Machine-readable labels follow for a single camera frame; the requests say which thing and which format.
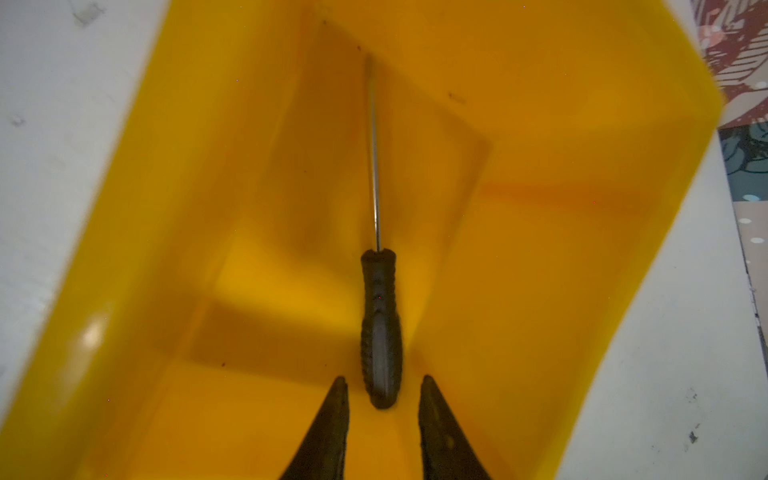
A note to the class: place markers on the black handled screwdriver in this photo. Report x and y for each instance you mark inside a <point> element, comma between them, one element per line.
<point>381,333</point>

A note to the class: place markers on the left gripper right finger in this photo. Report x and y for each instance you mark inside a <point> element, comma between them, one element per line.
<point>445,451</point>

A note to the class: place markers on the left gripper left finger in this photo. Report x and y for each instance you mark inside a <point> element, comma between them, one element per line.
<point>322,452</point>

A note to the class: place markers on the yellow plastic bin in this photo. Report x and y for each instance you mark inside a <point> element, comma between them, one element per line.
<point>532,157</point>

